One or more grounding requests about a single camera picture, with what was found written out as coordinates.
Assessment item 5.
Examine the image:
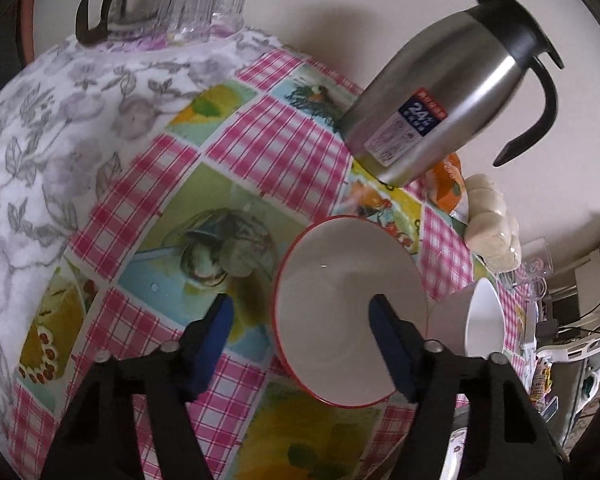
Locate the grey floral white tablecloth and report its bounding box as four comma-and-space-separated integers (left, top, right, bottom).
0, 25, 301, 441

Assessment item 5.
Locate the strawberry print bowl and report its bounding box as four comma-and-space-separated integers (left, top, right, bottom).
270, 215, 429, 408

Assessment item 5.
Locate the red brown wooden furniture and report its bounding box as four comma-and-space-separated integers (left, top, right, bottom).
16, 0, 38, 63

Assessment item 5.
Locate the floral rim round plate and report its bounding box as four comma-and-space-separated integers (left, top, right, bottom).
437, 425, 468, 480

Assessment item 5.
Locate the white ceramic cup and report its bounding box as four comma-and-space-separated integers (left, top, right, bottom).
427, 276, 506, 361

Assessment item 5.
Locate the clear pack of white buns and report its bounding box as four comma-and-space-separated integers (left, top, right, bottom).
462, 174, 523, 273

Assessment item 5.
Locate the checked fruit print tablecloth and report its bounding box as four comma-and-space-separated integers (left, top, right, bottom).
10, 50, 541, 480

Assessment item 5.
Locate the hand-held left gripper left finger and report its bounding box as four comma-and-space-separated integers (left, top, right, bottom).
40, 293, 235, 480

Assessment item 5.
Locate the yellow pink snack packet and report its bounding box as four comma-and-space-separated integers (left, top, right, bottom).
530, 360, 556, 406

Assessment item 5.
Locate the steel thermos jug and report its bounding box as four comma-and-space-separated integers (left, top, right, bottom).
340, 0, 565, 188

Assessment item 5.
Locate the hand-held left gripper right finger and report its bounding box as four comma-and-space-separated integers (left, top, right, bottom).
368, 294, 566, 480

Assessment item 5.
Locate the white cut-out chair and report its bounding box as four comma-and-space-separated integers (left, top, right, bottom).
535, 330, 600, 411

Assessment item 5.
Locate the clear glass tumbler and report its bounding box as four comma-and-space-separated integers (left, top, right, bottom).
157, 0, 193, 43
182, 0, 226, 36
215, 0, 249, 33

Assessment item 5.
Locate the glass carafe black handle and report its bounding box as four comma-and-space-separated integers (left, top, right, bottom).
75, 0, 181, 46

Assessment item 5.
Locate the orange snack packet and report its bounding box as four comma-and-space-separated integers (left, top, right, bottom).
425, 152, 468, 211

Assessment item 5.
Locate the clear glass mug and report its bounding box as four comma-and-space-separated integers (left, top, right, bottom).
510, 237, 553, 306

